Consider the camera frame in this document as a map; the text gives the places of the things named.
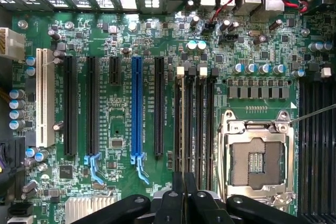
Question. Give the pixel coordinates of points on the long black expansion slot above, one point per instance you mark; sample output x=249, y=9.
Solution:
x=92, y=106
x=159, y=106
x=70, y=106

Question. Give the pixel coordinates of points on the silver finned heatsink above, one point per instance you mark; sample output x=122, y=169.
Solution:
x=86, y=209

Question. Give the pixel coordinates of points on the silver socket cover frame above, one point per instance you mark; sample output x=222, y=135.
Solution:
x=241, y=136

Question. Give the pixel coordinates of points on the black SATA connector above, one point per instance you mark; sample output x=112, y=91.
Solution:
x=21, y=208

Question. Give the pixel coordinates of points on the black RAM slot white latch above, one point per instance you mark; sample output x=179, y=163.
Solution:
x=324, y=142
x=178, y=119
x=200, y=119

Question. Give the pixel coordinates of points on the white PCI expansion slot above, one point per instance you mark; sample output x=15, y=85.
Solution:
x=45, y=98

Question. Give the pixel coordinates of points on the light blue slot latch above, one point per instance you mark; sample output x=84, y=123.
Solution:
x=140, y=167
x=93, y=165

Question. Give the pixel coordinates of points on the black fan header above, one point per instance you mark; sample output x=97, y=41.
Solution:
x=228, y=39

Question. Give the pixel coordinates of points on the short black expansion slot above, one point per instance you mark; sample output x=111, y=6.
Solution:
x=115, y=70

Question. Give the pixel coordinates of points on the silver socket locking lever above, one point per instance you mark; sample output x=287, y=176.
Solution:
x=315, y=113

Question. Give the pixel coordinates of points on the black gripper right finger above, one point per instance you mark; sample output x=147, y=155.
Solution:
x=202, y=208

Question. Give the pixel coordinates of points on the green computer motherboard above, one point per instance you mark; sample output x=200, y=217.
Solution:
x=157, y=37

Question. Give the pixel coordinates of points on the blue top capacitor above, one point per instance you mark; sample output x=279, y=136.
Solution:
x=192, y=45
x=30, y=61
x=40, y=155
x=30, y=71
x=15, y=94
x=316, y=47
x=238, y=68
x=298, y=73
x=328, y=45
x=264, y=68
x=15, y=104
x=31, y=152
x=15, y=114
x=15, y=125
x=201, y=45
x=250, y=68
x=278, y=68

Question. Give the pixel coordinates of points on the silver CPU socket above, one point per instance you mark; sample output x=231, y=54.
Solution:
x=257, y=161

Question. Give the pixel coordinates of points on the blue PCIe expansion slot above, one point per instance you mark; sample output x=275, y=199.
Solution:
x=137, y=106

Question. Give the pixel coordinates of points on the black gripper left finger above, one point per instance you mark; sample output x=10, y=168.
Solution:
x=168, y=208

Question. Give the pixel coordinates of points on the black square chip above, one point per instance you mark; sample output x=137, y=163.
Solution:
x=65, y=172

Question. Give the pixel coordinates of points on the white power connector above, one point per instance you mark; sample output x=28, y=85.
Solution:
x=11, y=43

